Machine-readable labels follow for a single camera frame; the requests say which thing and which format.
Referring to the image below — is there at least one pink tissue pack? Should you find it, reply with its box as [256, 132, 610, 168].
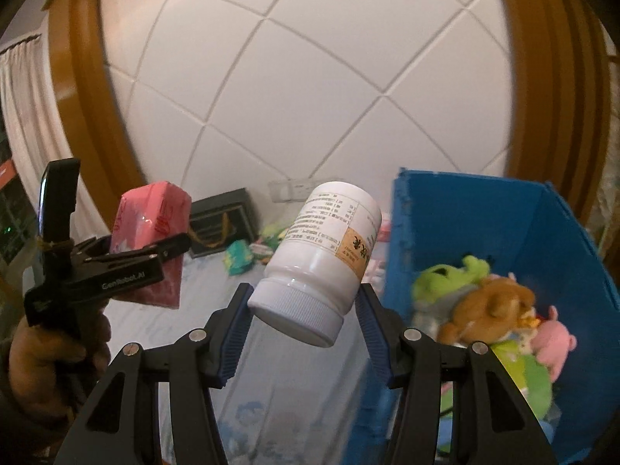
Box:
[110, 182, 191, 308]

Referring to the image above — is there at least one white medicine bottle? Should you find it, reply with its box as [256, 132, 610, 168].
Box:
[248, 182, 382, 348]

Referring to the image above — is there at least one person's left hand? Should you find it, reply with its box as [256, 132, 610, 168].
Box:
[9, 302, 111, 418]

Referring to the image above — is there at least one black framed picture box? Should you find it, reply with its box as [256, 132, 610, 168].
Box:
[189, 188, 258, 258]

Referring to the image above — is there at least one brown bear plush toy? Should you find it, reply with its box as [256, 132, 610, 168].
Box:
[436, 277, 536, 345]

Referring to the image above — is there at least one pink pig plush toy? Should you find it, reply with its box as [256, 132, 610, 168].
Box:
[531, 305, 577, 383]

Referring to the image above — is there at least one green frog plush toy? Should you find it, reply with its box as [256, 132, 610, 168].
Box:
[412, 254, 491, 305]

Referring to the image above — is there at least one white curtain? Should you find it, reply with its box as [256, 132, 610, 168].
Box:
[0, 33, 110, 272]

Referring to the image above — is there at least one blue plastic storage crate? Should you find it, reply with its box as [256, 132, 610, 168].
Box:
[344, 170, 619, 464]

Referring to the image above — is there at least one white wall socket panel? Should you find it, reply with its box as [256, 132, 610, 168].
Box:
[268, 177, 335, 203]

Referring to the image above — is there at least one wooden door frame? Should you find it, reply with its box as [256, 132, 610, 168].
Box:
[46, 0, 145, 228]

